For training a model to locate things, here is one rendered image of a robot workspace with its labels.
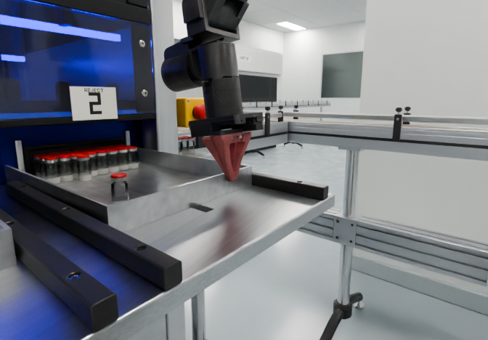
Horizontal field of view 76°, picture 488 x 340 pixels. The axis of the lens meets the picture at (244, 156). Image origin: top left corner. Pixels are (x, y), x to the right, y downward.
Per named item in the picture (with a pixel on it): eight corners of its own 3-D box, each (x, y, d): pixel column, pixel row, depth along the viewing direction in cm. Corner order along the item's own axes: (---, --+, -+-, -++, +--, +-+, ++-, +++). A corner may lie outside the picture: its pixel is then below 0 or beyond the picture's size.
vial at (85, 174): (76, 180, 57) (73, 155, 56) (88, 178, 58) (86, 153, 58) (82, 182, 55) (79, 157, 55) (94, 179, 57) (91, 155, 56)
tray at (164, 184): (7, 184, 55) (4, 165, 54) (138, 161, 75) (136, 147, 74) (109, 237, 34) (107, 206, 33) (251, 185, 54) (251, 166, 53)
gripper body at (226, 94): (217, 129, 53) (212, 86, 53) (265, 124, 47) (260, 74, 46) (188, 133, 49) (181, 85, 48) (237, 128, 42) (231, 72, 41)
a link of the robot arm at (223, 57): (217, 31, 42) (242, 38, 47) (182, 43, 46) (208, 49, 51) (224, 83, 43) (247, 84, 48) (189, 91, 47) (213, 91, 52)
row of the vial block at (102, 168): (43, 183, 55) (41, 158, 54) (134, 166, 69) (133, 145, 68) (49, 185, 53) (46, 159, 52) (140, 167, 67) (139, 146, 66)
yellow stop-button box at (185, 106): (168, 126, 79) (166, 97, 78) (189, 124, 85) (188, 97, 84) (187, 128, 75) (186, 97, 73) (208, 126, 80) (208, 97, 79)
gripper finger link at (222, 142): (225, 175, 54) (218, 121, 53) (258, 176, 50) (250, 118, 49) (195, 184, 49) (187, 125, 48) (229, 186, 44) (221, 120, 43)
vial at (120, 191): (109, 207, 43) (107, 176, 42) (124, 203, 44) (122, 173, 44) (117, 211, 41) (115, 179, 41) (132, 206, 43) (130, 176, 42)
